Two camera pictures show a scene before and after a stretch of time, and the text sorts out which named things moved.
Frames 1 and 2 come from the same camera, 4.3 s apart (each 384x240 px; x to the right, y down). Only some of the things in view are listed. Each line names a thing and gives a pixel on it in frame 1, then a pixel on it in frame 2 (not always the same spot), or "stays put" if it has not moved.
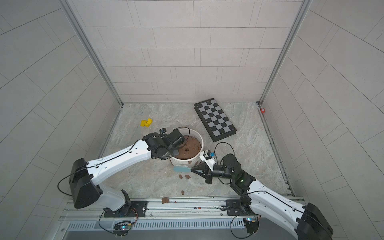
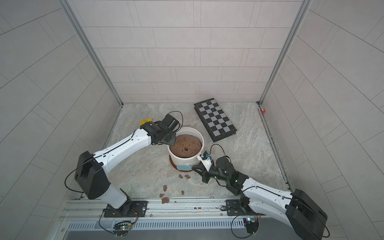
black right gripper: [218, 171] stays put
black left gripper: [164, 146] → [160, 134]
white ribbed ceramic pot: [190, 155] stays put
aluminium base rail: [163, 209] stays put
